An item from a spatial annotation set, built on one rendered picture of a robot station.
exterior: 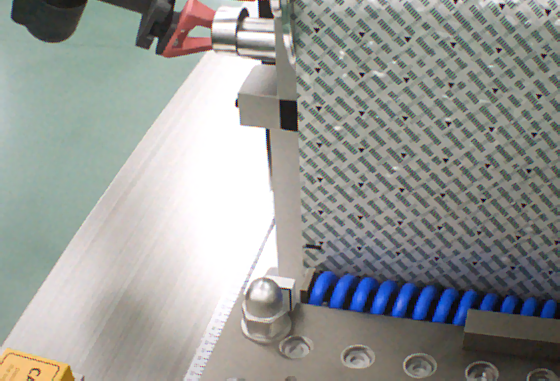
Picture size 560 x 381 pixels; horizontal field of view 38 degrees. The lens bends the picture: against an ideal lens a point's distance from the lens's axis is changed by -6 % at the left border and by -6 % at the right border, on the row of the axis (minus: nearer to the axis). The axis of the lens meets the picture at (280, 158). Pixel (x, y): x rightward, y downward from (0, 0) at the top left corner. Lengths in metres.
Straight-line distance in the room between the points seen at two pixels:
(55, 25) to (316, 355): 0.40
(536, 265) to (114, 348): 0.40
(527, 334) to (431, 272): 0.10
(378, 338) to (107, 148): 2.19
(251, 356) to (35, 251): 1.82
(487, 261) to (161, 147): 0.54
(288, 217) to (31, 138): 2.18
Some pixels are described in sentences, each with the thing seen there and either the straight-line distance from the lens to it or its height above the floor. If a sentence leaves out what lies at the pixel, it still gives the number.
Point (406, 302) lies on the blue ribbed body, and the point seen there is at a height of 1.04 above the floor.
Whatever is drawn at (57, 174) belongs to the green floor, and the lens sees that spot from 2.68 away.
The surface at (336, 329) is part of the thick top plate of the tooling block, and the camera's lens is 0.63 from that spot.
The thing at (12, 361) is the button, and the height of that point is 0.92.
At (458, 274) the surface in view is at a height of 1.05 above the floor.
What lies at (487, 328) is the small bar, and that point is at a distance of 0.61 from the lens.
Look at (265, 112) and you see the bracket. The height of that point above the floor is 1.12.
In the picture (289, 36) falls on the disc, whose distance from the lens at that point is 0.55.
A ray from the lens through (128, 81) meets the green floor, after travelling 3.11.
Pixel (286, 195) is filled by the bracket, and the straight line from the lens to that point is 0.74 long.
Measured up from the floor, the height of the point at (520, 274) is 1.05.
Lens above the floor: 1.48
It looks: 35 degrees down
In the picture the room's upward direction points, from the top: 3 degrees counter-clockwise
